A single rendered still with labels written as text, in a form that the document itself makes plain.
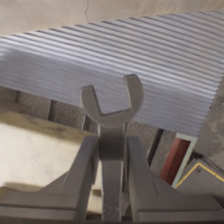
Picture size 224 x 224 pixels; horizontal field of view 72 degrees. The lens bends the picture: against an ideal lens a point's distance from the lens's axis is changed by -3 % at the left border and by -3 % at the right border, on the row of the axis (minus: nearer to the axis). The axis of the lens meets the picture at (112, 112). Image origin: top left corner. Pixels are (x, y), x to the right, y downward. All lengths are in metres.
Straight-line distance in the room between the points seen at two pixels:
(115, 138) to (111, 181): 0.05
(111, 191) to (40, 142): 0.14
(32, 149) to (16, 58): 0.28
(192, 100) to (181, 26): 0.19
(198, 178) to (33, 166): 1.13
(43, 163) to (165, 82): 0.33
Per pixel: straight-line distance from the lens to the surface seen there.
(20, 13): 0.41
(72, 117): 0.44
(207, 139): 1.57
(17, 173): 0.32
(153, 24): 0.45
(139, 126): 0.44
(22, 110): 0.45
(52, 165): 0.29
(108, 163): 0.17
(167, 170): 0.56
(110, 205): 0.20
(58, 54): 0.45
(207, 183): 1.35
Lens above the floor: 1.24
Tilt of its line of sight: 76 degrees down
